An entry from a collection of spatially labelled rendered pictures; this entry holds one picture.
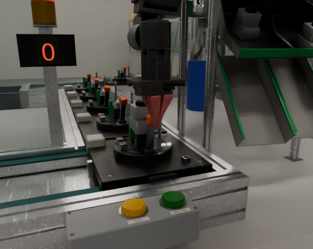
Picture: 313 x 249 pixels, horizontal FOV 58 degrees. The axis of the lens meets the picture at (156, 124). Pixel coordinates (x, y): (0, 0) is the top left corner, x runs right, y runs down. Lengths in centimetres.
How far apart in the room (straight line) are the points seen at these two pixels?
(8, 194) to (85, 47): 1056
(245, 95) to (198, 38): 82
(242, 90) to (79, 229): 53
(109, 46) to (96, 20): 102
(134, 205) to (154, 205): 4
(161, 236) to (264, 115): 43
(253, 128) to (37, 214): 51
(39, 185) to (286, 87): 69
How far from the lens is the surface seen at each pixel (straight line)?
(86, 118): 97
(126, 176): 57
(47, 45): 70
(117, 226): 45
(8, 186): 72
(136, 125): 63
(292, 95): 87
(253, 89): 80
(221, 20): 76
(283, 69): 92
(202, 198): 57
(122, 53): 1130
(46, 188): 68
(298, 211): 73
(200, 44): 154
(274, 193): 78
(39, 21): 70
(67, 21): 1115
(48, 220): 50
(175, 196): 49
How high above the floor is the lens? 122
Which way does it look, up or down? 16 degrees down
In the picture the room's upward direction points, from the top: straight up
